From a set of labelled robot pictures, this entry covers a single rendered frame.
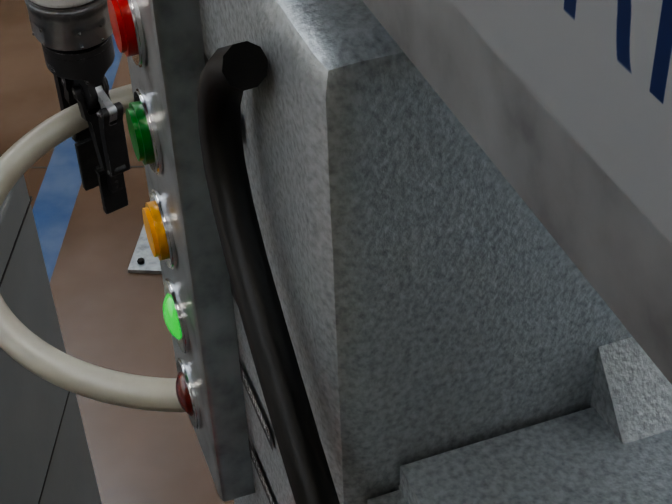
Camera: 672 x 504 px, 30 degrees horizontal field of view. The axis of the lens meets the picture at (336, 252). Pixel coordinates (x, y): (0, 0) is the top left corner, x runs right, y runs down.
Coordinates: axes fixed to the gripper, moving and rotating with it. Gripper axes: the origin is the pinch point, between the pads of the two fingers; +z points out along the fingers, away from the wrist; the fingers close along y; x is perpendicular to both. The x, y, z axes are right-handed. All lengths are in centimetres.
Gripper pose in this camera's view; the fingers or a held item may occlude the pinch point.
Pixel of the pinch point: (102, 176)
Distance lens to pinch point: 151.5
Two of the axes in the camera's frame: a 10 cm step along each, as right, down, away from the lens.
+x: 8.1, -4.1, 4.1
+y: 5.8, 5.6, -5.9
